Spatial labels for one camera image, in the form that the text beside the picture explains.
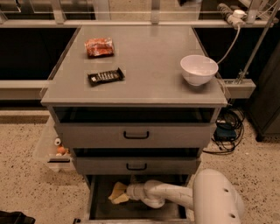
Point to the white power strip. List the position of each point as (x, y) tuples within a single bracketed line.
[(232, 17)]

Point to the white bowl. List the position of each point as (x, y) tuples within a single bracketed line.
[(198, 70)]

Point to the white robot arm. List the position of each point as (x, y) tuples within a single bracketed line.
[(212, 197)]

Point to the grey top drawer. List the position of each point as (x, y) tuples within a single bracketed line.
[(135, 135)]

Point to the grey open bottom drawer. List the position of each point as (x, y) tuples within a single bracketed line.
[(101, 210)]

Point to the black bag on floor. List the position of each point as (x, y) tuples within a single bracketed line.
[(15, 218)]

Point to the grey middle drawer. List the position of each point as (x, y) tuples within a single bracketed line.
[(136, 165)]

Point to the white cup in bin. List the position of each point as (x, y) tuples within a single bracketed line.
[(57, 141)]

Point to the red snack bag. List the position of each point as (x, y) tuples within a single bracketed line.
[(96, 47)]

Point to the orange ball in bin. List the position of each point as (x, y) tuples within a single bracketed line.
[(61, 150)]

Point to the blue electronics box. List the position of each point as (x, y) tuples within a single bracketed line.
[(224, 135)]

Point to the clear plastic storage bin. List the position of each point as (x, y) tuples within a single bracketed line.
[(46, 151)]

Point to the grey drawer cabinet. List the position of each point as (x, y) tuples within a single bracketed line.
[(153, 90)]

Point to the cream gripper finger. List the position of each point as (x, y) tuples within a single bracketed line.
[(118, 199)]

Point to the black chocolate bar wrapper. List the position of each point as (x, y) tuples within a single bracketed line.
[(106, 77)]

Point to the dark grey side cabinet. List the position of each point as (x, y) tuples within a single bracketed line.
[(264, 103)]

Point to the yellow sponge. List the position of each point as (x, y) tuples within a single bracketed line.
[(118, 189)]

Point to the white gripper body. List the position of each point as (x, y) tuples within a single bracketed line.
[(133, 192)]

